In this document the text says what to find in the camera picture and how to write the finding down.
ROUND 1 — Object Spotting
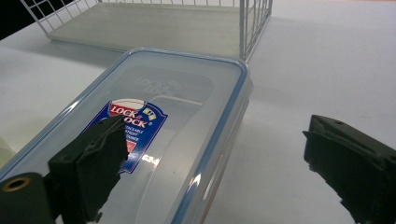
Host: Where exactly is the clear lidded food container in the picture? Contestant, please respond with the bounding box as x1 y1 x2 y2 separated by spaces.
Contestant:
0 47 254 224

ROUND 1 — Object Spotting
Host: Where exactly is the white wire shelf rack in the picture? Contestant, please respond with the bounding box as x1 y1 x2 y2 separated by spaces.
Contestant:
19 0 274 63

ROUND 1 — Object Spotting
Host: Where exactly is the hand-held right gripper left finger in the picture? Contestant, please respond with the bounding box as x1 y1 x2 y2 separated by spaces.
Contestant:
48 114 129 224

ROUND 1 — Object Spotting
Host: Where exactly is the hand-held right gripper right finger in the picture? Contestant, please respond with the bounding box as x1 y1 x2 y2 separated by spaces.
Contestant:
303 114 396 224

